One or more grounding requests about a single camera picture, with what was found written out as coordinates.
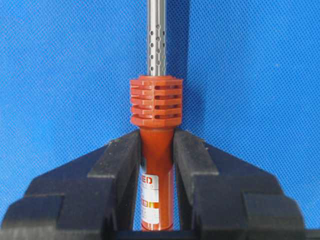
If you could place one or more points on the orange soldering iron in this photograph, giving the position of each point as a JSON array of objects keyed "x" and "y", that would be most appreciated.
[{"x": 157, "y": 110}]

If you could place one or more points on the blue mat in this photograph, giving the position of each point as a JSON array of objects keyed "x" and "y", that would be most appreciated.
[{"x": 251, "y": 71}]

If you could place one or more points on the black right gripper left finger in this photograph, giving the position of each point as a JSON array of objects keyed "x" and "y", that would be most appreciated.
[{"x": 89, "y": 198}]

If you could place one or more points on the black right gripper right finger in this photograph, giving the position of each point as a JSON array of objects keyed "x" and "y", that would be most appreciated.
[{"x": 222, "y": 197}]

